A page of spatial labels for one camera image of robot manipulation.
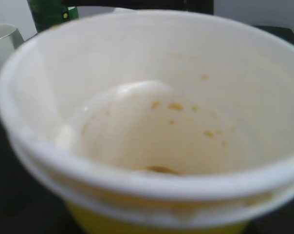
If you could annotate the yellow paper cup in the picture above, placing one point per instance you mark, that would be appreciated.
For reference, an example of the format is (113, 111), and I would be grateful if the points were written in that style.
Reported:
(155, 122)

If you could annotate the white ceramic mug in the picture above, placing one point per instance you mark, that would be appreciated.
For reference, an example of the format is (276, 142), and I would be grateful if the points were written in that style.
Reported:
(10, 40)

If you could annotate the green sprite bottle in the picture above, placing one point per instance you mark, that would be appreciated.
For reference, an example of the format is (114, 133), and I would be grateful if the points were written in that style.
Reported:
(48, 13)

